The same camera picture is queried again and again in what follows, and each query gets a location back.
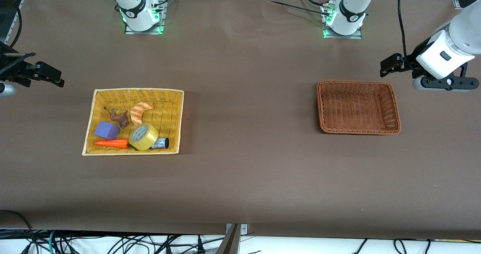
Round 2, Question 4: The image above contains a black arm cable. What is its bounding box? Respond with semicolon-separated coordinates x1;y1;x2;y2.
397;0;413;65
9;5;23;48

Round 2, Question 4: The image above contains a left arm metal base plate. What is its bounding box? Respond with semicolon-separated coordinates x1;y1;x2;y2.
323;4;363;40

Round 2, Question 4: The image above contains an orange toy carrot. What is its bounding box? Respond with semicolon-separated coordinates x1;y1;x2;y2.
94;139;130;150

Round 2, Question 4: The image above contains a metal bracket post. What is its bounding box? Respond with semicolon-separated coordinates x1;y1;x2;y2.
216;223;248;254

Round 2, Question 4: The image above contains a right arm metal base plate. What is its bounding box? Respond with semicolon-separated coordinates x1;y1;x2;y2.
124;0;166;35

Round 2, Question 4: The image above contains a purple cube block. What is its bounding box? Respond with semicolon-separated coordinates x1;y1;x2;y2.
94;121;121;140

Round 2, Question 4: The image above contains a brown toy animal figure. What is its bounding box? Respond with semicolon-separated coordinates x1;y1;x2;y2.
104;107;129;129

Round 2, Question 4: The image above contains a brown wicker basket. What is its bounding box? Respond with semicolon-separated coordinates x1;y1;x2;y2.
316;80;402;135

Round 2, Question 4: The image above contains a long black table cable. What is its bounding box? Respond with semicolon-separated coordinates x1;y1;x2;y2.
263;0;332;16

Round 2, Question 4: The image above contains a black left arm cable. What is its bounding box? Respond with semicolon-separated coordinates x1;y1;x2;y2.
397;0;413;65

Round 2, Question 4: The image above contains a yellow wicker basket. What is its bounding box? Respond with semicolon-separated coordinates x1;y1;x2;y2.
82;88;185;156

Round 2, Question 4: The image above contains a yellow packing tape roll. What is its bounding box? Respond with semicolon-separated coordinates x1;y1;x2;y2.
128;123;159;151

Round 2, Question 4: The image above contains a black looped floor cable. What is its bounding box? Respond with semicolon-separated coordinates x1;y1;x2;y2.
0;210;37;254

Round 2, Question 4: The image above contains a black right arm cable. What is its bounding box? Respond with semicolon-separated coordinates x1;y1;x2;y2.
9;5;23;48

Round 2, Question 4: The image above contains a toy croissant bread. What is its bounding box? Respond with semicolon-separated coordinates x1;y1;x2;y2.
130;101;154;127

